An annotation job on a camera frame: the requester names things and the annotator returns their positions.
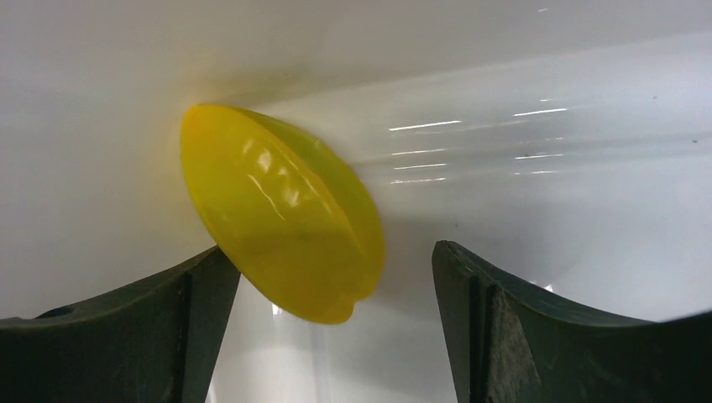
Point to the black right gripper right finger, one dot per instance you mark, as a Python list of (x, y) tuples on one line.
[(509, 340)]

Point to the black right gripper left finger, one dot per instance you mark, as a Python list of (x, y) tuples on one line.
[(154, 340)]

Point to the yellow star fruit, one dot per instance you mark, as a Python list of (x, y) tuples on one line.
[(293, 217)]

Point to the white plastic bin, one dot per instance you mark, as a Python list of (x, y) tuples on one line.
[(568, 142)]

